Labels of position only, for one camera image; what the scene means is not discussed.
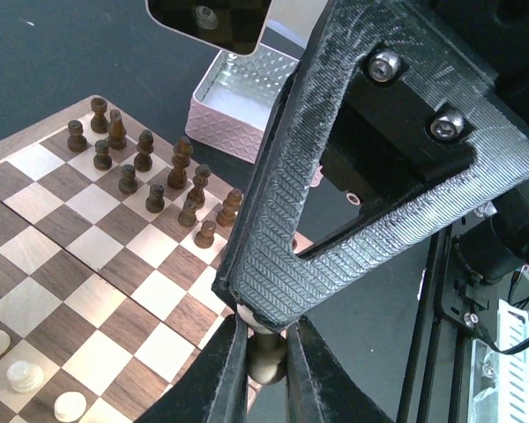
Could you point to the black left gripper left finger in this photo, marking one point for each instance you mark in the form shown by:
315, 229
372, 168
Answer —
214, 388

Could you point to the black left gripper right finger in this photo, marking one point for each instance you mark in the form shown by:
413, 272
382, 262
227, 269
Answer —
318, 387

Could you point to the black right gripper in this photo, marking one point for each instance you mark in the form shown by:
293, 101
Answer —
401, 117

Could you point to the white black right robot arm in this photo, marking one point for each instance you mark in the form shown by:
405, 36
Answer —
400, 118

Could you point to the dark chess pawn six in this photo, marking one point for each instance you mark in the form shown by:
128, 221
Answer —
204, 238

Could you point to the dark chess pawn five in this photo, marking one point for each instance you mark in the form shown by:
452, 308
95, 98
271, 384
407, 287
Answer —
187, 216

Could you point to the dark chess queen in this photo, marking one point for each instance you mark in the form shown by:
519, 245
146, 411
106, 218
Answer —
182, 152

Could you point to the dark chess pawn four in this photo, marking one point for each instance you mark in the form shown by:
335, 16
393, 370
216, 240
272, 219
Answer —
155, 201

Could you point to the dark chess pawn three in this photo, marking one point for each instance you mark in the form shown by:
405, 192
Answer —
128, 183

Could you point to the wooden chess board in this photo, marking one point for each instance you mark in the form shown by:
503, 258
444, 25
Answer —
108, 299

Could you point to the dark chess bishop far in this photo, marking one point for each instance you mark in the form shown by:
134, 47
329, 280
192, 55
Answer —
143, 161

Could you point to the dark chess pawn two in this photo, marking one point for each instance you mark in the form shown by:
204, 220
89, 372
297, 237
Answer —
102, 159

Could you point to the dark chess knight far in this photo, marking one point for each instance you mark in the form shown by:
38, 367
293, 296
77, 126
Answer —
116, 131

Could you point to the dark chess rook far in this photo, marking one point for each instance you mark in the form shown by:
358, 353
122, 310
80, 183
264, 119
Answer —
99, 122

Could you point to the dark chess pawn one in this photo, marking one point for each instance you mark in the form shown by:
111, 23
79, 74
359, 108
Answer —
76, 141

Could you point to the clear plastic tray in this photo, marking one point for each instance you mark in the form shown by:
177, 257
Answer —
231, 106

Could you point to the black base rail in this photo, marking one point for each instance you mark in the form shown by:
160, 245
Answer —
412, 406

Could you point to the white slotted cable duct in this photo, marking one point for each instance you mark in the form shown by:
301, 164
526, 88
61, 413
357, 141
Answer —
499, 383

